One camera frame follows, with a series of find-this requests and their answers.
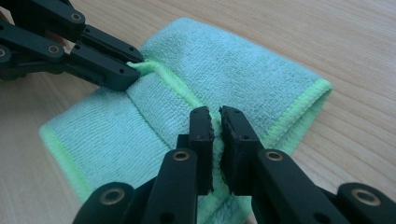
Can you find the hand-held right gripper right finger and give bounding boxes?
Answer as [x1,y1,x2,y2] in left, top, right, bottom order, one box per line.
[219,105,351,224]

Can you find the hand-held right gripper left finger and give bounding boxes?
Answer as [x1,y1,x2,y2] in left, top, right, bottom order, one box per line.
[140,105,217,224]

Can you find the green microfibre cloth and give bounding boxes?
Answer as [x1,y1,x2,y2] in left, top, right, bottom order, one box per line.
[38,17,333,224]

